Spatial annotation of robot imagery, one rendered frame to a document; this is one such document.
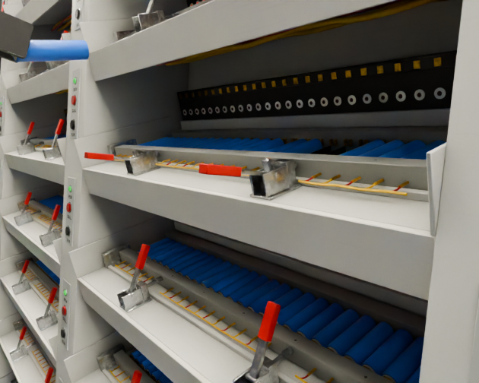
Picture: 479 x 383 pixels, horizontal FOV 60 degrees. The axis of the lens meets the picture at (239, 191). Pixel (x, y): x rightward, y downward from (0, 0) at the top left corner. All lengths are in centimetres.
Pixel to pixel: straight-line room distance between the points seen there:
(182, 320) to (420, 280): 35
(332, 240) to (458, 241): 9
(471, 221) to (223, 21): 30
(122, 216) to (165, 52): 36
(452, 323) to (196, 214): 28
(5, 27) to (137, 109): 42
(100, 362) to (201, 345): 36
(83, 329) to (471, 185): 70
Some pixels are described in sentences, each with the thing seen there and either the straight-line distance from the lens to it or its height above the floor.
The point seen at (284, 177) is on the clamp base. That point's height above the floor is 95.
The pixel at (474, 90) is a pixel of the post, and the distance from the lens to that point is 26.
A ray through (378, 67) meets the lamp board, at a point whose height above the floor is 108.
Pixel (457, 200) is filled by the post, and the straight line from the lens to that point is 26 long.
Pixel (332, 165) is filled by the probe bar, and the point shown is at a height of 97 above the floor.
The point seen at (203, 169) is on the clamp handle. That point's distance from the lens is 32.
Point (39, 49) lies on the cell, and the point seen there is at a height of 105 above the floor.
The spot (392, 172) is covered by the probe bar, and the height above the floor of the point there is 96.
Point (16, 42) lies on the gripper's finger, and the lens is 41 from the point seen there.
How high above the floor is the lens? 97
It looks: 4 degrees down
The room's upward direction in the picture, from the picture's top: 4 degrees clockwise
